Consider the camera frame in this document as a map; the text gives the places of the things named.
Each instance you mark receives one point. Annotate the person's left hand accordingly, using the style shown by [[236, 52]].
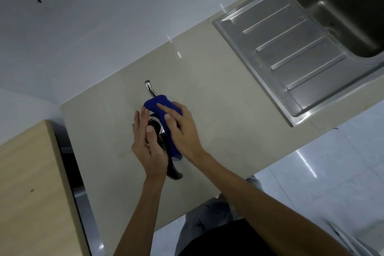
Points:
[[148, 156]]

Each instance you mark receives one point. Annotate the person's right hand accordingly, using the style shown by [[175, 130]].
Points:
[[186, 135]]

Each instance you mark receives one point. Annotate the person's right thumb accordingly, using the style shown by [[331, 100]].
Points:
[[171, 123]]

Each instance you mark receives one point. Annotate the person's left thumb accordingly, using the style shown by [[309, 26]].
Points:
[[151, 135]]

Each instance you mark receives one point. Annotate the blue cleaning cloth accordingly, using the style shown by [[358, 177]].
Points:
[[157, 103]]

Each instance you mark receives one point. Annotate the person's right forearm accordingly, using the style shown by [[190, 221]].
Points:
[[264, 204]]

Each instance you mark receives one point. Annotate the person's left forearm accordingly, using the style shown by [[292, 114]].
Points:
[[141, 213]]

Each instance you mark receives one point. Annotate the silver metal strip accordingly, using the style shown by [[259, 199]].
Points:
[[85, 204]]

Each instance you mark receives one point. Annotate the black shirt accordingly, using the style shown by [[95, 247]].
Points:
[[228, 240]]

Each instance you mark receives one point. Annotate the light wooden cabinet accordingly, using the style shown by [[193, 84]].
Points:
[[33, 192]]

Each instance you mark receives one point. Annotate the stainless steel sink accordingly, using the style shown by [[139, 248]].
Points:
[[288, 42]]

